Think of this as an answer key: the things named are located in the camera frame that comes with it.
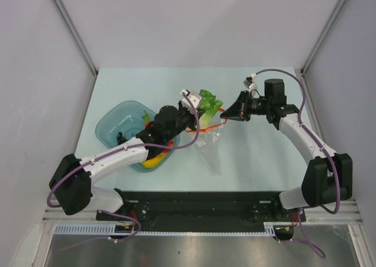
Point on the right aluminium corner post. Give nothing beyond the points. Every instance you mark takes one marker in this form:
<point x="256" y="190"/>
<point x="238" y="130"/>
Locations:
<point x="326" y="30"/>

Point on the dark purple grape bunch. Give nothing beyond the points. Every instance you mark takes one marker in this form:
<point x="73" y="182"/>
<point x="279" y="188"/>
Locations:
<point x="120" y="138"/>

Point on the aluminium corner post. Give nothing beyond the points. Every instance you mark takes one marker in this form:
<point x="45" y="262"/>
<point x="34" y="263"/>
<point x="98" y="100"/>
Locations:
<point x="75" y="36"/>
<point x="326" y="30"/>

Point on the teal transparent plastic tray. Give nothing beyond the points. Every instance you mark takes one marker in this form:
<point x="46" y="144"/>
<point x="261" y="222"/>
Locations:
<point x="127" y="118"/>

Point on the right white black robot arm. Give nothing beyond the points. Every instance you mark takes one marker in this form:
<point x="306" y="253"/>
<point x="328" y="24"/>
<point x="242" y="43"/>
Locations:
<point x="329" y="175"/>

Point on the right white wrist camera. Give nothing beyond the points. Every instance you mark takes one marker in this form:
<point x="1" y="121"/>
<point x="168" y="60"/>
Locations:
<point x="250" y="83"/>

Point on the clear zip bag red zipper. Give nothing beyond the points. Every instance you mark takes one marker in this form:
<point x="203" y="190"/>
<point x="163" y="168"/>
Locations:
<point x="207" y="144"/>

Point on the red cherry bunch with leaf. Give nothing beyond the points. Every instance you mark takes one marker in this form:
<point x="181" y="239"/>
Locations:
<point x="170" y="144"/>

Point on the yellow banana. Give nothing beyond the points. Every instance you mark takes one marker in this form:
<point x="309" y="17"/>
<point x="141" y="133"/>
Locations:
<point x="152" y="163"/>

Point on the green white lettuce head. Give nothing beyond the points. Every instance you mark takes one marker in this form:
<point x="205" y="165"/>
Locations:
<point x="211" y="105"/>

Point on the red orange carrot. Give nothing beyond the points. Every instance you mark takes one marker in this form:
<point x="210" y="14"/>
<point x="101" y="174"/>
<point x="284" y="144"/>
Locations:
<point x="146" y="118"/>

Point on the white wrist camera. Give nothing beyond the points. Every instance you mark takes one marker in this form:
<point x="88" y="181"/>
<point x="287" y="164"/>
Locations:
<point x="250" y="83"/>
<point x="191" y="99"/>

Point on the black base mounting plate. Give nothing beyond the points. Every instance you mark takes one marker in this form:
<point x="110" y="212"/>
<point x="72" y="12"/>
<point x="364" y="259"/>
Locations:
<point x="202" y="212"/>

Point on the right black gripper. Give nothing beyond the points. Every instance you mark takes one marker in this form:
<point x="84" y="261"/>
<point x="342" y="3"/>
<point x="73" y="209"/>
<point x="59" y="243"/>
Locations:
<point x="239" y="110"/>

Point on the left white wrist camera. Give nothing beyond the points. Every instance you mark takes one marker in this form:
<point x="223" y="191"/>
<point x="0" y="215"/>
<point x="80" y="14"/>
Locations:
<point x="191" y="99"/>

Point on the left aluminium corner post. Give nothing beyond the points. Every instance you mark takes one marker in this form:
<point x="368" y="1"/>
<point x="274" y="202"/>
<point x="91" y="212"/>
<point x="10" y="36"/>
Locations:
<point x="75" y="36"/>

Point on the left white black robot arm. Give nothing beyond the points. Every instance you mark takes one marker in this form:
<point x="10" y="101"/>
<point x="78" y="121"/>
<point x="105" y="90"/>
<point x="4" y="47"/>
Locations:
<point x="73" y="185"/>

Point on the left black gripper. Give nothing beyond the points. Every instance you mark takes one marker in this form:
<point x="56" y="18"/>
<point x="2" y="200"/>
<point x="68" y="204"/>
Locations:
<point x="192" y="117"/>

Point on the white slotted cable duct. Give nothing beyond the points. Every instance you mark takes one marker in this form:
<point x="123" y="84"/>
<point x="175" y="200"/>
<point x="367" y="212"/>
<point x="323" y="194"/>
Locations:
<point x="120" y="230"/>

